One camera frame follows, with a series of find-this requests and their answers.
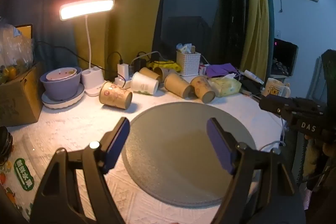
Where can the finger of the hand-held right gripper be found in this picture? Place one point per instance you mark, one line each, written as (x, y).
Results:
(274, 106)

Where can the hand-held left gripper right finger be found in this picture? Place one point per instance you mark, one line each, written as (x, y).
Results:
(219, 146)

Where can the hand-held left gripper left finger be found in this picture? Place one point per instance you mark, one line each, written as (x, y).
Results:
(118, 145)

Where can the person's right forearm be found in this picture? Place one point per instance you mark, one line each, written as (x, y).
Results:
(312, 158)

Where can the brown printed paper cup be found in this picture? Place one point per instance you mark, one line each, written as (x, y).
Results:
(202, 87)
(115, 95)

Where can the white paper cup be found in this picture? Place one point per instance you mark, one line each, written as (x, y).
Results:
(143, 83)

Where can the plain brown paper cup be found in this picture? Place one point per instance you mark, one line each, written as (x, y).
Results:
(149, 73)
(177, 85)
(163, 73)

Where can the white bear printed mug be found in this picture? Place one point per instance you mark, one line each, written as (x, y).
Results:
(274, 88)

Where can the round grey mat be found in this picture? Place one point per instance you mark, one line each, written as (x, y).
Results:
(183, 140)

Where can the white tube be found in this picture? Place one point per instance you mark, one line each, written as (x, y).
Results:
(253, 76)

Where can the dark monitor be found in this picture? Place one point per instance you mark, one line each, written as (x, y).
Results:
(284, 56)

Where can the yellow-green tissue pack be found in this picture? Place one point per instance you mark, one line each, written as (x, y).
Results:
(226, 86)

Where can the white power strip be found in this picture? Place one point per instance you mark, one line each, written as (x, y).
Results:
(124, 82)

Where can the purple cloth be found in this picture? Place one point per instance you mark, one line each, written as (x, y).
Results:
(221, 69)

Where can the white plate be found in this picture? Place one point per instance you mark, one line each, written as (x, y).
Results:
(64, 103)

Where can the white charger plug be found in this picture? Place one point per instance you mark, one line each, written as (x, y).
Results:
(122, 70)

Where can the small white pink box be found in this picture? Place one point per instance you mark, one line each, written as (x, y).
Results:
(202, 69)

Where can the purple bowl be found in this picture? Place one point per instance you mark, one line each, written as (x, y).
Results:
(60, 88)

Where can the black power adapter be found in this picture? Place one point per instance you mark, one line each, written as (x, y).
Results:
(140, 64)

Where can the white woven basket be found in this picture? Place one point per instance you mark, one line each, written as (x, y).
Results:
(188, 64)

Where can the pink bowl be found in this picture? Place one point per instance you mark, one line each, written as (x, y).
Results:
(61, 75)

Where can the yellow curtain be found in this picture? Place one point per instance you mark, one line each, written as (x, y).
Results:
(126, 16)
(256, 16)

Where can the yellow spotted toy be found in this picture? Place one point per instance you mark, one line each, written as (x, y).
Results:
(168, 65)

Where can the fruit printed plastic bag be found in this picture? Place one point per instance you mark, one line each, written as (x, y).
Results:
(21, 174)

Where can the cardboard box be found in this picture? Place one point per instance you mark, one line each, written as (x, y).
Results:
(18, 103)

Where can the black round jar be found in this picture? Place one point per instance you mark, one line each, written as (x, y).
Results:
(5, 144)

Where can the clear plastic bag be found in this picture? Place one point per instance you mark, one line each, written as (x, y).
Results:
(15, 50)

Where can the white desk lamp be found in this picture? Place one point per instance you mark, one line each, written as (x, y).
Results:
(86, 7)

